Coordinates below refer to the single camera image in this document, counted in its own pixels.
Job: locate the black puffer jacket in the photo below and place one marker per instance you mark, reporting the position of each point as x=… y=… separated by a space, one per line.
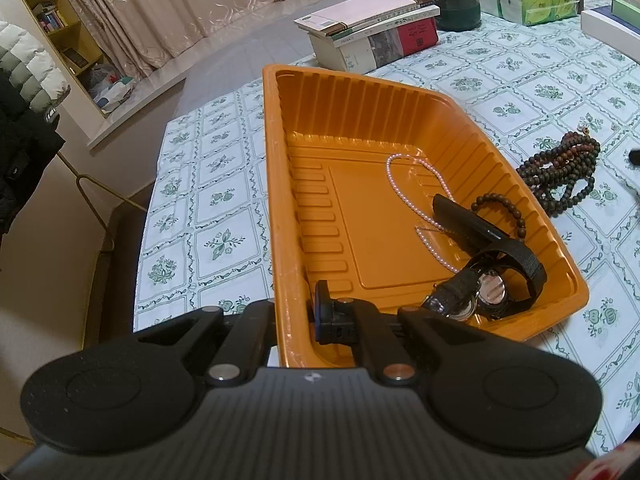
x=25 y=160

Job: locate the red patterned clothing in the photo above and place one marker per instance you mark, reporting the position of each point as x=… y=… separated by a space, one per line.
x=625 y=465

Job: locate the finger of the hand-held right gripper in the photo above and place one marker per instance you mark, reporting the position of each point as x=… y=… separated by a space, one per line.
x=635 y=156

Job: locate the thick white and red book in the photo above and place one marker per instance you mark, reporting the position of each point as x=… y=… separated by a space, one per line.
x=395 y=42

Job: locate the orange plastic tray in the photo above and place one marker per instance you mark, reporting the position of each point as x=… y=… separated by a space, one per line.
x=350 y=210

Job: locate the white green puffer jacket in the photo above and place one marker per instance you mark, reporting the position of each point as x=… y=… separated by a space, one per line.
x=30 y=65

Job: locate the yellow bookshelf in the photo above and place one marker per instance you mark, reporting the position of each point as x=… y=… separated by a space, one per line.
x=75 y=35

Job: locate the gold metal coat stand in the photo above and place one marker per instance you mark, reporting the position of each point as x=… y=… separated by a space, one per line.
x=90 y=182

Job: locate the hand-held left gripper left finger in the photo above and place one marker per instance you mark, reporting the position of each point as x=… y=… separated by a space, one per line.
x=257 y=320

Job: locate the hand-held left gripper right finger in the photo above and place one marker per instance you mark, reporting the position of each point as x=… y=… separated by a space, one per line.
x=332 y=320

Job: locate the thin dark spine book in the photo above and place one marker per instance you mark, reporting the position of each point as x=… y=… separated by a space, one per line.
x=415 y=10

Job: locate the floral green white tablecloth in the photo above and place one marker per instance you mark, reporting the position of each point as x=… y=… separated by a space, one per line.
x=220 y=195

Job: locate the white softcover book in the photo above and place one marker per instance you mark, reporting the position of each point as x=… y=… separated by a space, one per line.
x=360 y=10

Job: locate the long white box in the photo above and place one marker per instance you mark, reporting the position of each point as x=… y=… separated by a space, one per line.
x=607 y=35

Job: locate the white plastic bag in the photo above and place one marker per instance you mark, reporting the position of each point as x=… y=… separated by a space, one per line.
x=112 y=90

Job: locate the long green box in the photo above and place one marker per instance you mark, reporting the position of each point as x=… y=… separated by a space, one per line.
x=627 y=12

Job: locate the row of shelf books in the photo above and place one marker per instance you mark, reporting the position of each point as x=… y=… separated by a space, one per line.
x=47 y=17

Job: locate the beige patterned curtain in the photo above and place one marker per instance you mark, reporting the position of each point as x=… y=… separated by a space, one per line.
x=175 y=10

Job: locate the flat blue box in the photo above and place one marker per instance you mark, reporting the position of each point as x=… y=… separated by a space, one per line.
x=612 y=14

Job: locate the glossy black smart band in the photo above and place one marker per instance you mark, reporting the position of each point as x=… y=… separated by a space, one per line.
x=465 y=220

